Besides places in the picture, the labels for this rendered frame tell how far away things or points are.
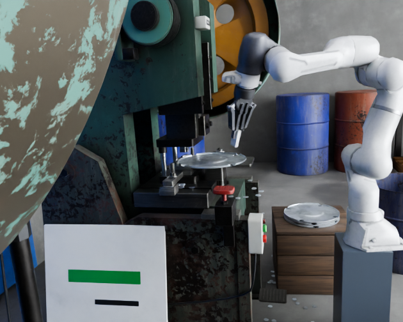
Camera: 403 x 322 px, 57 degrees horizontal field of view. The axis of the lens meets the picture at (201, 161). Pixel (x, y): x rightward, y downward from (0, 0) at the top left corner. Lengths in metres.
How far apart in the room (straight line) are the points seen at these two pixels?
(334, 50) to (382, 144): 0.38
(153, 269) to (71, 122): 1.30
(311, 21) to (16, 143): 4.73
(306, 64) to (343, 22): 3.62
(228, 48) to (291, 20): 2.99
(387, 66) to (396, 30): 3.56
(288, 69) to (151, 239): 0.79
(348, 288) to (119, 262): 0.89
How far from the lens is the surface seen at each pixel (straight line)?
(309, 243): 1.99
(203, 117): 1.52
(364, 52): 1.44
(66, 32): 0.18
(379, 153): 1.45
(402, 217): 2.27
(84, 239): 1.57
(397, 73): 1.43
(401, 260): 2.38
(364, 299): 1.67
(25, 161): 0.20
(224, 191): 1.24
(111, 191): 1.49
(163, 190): 1.41
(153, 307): 1.54
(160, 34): 1.28
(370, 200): 1.54
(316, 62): 1.30
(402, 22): 5.00
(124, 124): 1.47
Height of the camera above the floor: 1.13
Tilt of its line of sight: 13 degrees down
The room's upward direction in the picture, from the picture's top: 3 degrees counter-clockwise
